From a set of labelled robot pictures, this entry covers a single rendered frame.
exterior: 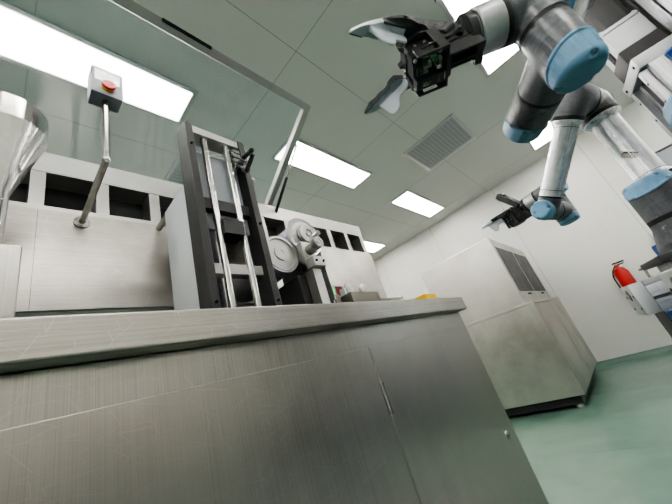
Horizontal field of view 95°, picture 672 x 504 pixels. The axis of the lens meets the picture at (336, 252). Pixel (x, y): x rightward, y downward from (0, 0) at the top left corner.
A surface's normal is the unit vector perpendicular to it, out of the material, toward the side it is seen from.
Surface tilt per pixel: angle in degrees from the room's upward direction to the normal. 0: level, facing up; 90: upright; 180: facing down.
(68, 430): 90
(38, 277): 90
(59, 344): 90
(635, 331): 90
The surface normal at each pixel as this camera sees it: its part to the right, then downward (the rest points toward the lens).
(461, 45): -0.24, -0.45
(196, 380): 0.67, -0.47
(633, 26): -0.59, -0.15
